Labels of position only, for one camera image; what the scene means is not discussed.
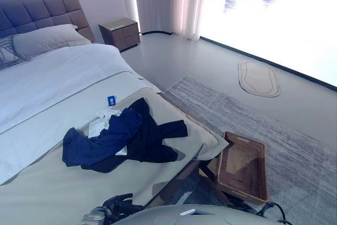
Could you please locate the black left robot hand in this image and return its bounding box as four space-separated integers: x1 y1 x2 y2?
101 193 145 222

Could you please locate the beige bed runner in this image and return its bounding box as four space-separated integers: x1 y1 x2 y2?
0 89 230 225

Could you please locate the brown woven basket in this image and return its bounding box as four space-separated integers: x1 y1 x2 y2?
217 131 270 204

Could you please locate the bed with white sheets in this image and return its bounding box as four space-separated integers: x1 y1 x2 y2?
0 43 230 225

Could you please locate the dark blue shirt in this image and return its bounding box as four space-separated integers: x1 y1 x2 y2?
62 106 144 168

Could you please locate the black garment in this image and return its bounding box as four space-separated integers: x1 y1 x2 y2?
81 97 189 173

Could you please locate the grey robot torso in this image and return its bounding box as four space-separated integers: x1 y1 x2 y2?
112 203 284 225

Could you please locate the white garment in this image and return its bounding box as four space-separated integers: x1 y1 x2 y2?
87 108 128 156

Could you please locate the large grey area rug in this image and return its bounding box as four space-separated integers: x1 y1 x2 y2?
160 75 337 225

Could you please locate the brown nightstand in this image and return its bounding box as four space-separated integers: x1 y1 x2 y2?
98 17 141 53

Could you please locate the beige pillow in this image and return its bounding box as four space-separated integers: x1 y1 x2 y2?
12 23 92 61

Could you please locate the small oval beige rug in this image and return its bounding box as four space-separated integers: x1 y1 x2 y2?
237 60 282 99

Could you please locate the grey patterned pillow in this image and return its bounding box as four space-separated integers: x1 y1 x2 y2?
0 35 26 66

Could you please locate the brown tufted headboard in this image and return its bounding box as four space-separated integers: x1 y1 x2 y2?
0 0 95 43

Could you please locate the white sheer curtain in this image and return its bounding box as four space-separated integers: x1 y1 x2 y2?
132 0 211 43

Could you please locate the black cable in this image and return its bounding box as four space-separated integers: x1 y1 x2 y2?
226 195 293 225

